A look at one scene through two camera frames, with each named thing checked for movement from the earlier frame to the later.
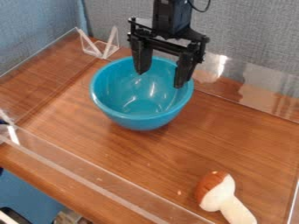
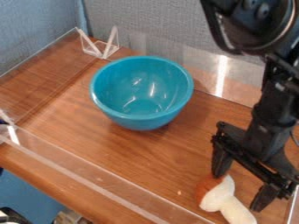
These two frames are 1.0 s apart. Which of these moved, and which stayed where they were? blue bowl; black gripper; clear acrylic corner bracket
Moved: black gripper
Stayed: clear acrylic corner bracket; blue bowl
